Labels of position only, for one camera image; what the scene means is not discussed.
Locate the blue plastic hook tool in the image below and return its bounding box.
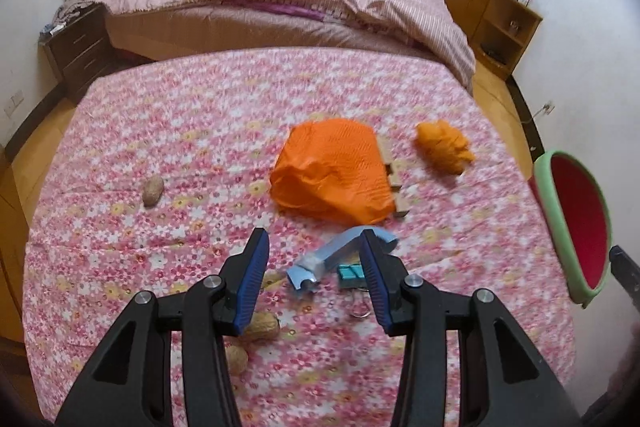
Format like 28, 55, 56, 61
286, 225, 398, 296

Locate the brown mattress base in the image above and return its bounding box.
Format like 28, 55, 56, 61
105, 5, 435, 61

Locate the walnut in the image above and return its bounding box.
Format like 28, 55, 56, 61
241, 311, 280, 343
142, 174, 164, 208
224, 345, 248, 376

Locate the teal binder clip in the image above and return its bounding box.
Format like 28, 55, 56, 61
336, 263, 372, 320

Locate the clothes pile on nightstand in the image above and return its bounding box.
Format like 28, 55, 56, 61
40, 0, 94, 38

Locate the small orange crumpled net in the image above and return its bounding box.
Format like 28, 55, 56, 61
414, 120, 475, 176

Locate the red bin with green rim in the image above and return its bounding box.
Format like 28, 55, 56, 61
528, 150, 612, 308

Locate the wooden comb piece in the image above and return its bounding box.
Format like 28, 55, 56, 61
376, 135, 410, 219

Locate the orange foam fruit net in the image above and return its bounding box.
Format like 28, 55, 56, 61
270, 118, 395, 227

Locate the dark wooden nightstand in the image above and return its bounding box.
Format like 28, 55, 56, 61
39, 4, 117, 104

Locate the pink floral bed sheet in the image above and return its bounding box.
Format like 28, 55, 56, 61
23, 49, 575, 426

